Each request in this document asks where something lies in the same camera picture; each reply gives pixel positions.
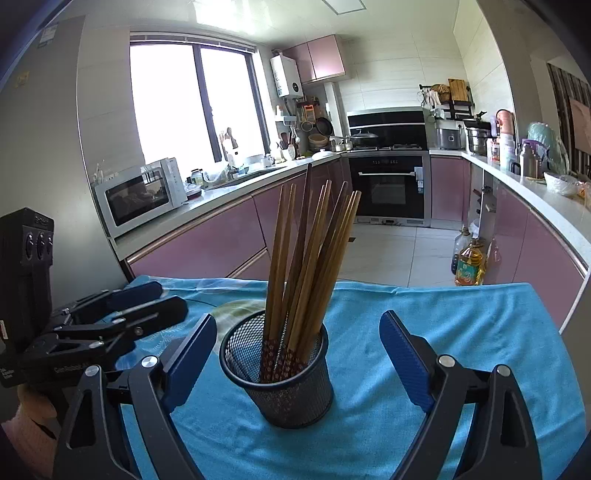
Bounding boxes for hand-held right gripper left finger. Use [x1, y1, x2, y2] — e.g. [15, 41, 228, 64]
[52, 313, 218, 480]

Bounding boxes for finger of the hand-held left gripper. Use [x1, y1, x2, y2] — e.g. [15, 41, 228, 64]
[50, 281, 164, 326]
[18, 295, 189, 360]

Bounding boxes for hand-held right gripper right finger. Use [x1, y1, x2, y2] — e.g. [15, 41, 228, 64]
[379, 309, 543, 480]

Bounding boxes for black mesh holder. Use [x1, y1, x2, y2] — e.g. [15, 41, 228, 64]
[219, 310, 334, 429]

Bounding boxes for bunch of wooden chopsticks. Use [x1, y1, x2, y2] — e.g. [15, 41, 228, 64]
[259, 162, 362, 384]

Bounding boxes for person's left forearm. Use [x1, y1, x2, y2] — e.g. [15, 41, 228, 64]
[0, 383, 63, 480]

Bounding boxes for pink kitchen base cabinet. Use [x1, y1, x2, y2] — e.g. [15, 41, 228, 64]
[122, 161, 352, 282]
[429, 154, 589, 330]

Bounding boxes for blue floral tablecloth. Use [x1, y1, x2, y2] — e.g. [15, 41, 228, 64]
[117, 275, 587, 480]

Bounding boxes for white microwave oven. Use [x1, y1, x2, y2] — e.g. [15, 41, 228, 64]
[91, 157, 188, 238]

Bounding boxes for yellow cooking oil bottle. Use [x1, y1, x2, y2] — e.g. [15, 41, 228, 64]
[455, 240, 488, 287]

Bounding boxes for grey refrigerator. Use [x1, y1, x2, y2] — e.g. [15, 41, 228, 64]
[0, 15, 88, 222]

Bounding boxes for built-in black oven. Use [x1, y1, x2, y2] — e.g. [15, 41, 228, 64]
[347, 154, 430, 227]

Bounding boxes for kitchen window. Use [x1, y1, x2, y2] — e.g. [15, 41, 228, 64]
[129, 32, 271, 169]

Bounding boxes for wok on stove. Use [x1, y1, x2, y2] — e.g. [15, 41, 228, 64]
[347, 129, 380, 148]

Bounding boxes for silver rice cooker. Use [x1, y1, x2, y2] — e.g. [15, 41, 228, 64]
[435, 121, 464, 151]

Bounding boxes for steel stockpot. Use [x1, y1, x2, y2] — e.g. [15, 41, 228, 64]
[465, 121, 491, 154]

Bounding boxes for black range hood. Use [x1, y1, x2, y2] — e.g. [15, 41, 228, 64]
[346, 108, 428, 149]

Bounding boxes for white bowl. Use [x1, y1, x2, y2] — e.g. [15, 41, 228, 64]
[544, 171, 580, 197]

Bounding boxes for steel thermos flask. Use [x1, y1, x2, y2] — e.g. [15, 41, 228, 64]
[519, 141, 546, 179]

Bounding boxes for pink kettle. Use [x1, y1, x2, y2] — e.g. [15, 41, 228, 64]
[495, 109, 515, 139]

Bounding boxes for teal kitchen appliance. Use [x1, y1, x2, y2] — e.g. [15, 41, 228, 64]
[526, 122, 568, 171]

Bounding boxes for white water heater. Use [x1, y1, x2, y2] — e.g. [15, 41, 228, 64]
[270, 53, 304, 99]

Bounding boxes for black wall rack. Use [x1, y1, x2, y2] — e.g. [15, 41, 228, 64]
[418, 78, 476, 121]

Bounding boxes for brown wall picture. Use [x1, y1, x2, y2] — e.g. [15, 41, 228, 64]
[569, 98, 591, 148]

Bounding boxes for pink wall cabinet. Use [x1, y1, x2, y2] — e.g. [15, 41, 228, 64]
[283, 35, 347, 85]

